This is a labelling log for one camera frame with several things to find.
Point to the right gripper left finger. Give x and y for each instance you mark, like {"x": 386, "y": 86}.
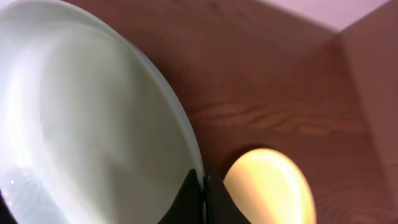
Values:
{"x": 187, "y": 205}

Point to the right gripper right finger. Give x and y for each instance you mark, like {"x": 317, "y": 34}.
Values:
{"x": 220, "y": 208}

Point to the yellow plate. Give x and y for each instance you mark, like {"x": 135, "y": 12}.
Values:
{"x": 268, "y": 187}

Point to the light blue plate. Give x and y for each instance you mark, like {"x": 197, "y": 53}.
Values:
{"x": 91, "y": 132}

